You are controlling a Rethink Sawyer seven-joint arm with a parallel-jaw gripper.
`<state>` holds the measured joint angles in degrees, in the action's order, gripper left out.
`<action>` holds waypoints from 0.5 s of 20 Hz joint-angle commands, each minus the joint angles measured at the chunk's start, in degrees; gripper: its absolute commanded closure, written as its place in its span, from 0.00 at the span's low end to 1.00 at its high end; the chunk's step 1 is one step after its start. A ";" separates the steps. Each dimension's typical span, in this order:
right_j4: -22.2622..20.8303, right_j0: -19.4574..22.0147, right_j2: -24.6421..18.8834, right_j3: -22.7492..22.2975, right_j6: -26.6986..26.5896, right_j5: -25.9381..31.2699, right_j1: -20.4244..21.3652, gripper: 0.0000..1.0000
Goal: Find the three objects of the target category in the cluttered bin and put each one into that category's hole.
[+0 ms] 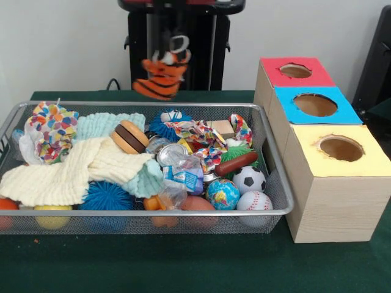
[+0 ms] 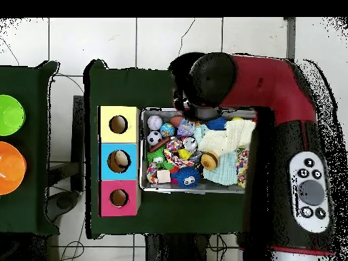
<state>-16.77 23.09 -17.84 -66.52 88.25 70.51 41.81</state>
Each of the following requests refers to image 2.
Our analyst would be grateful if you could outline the green plastic bowl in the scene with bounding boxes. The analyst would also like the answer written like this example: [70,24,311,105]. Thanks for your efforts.
[0,94,27,137]

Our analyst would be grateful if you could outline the mint green cloth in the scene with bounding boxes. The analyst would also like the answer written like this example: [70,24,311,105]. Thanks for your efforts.
[193,124,239,186]

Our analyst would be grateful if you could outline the blue spiky ball with eyes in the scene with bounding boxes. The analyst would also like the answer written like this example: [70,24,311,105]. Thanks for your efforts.
[173,166,202,189]

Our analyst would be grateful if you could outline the green spiky toy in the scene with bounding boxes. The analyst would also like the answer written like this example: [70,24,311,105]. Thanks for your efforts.
[146,146,176,171]

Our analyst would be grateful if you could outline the large colourful dotted cloth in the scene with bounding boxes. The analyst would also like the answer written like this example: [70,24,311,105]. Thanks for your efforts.
[235,148,250,189]

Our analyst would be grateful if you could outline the orange plastic bowl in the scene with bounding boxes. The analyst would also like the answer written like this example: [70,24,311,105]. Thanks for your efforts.
[0,141,27,196]

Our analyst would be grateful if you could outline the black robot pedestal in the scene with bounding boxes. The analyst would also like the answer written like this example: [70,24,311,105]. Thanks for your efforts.
[145,233,210,261]

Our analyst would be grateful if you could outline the grey floor cable cover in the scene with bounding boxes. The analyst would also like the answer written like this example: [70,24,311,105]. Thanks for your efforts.
[285,17,296,59]

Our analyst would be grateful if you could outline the brown toy sausage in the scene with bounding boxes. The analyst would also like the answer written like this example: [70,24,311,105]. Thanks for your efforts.
[148,136,171,154]

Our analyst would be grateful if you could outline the wooden box with three holes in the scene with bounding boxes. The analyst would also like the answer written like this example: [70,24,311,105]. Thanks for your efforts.
[97,105,142,218]

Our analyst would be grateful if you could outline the white baseball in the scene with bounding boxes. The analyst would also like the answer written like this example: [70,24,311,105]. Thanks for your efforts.
[147,115,164,131]

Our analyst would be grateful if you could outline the cream yellow cloth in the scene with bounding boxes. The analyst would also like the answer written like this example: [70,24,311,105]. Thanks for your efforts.
[197,119,256,156]

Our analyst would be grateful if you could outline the dark green table cloth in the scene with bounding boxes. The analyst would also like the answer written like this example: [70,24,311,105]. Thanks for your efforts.
[84,59,245,239]
[0,60,60,236]

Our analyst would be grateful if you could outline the black white soccer ball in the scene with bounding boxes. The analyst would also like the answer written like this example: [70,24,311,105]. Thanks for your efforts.
[147,130,163,147]

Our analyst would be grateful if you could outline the toy hamburger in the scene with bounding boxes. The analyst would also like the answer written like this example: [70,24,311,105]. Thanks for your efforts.
[201,151,220,171]

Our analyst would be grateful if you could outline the clear mesh bin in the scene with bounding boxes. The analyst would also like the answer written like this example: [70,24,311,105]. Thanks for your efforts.
[139,107,256,194]

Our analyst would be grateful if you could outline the blue globe ball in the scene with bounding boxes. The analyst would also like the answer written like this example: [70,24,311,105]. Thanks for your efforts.
[159,122,175,138]

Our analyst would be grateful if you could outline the black frame stand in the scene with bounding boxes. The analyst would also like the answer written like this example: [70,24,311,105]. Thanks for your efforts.
[69,94,86,192]

